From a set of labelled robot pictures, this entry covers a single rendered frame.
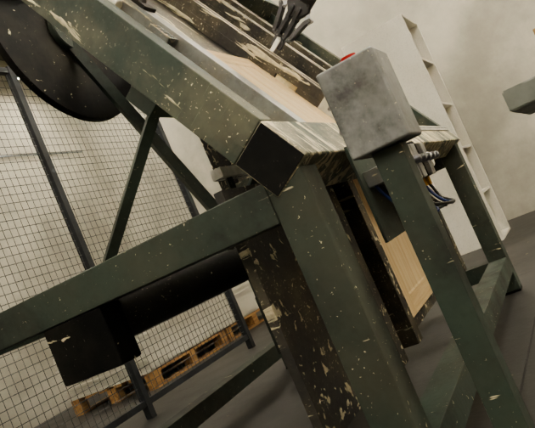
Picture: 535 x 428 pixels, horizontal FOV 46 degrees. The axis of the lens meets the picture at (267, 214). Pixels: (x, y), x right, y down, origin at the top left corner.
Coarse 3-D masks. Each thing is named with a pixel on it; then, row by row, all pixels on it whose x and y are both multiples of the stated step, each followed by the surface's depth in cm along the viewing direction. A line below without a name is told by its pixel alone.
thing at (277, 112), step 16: (128, 0) 165; (144, 16) 164; (176, 32) 161; (176, 48) 161; (192, 48) 159; (208, 64) 158; (224, 64) 161; (224, 80) 157; (240, 80) 155; (240, 96) 155; (256, 96) 154; (272, 112) 153; (288, 112) 152
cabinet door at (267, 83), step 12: (228, 60) 180; (240, 60) 190; (240, 72) 176; (252, 72) 186; (264, 72) 195; (264, 84) 180; (276, 84) 190; (276, 96) 175; (288, 96) 184; (300, 96) 193; (288, 108) 168; (300, 108) 179; (312, 108) 187; (312, 120) 172; (324, 120) 184
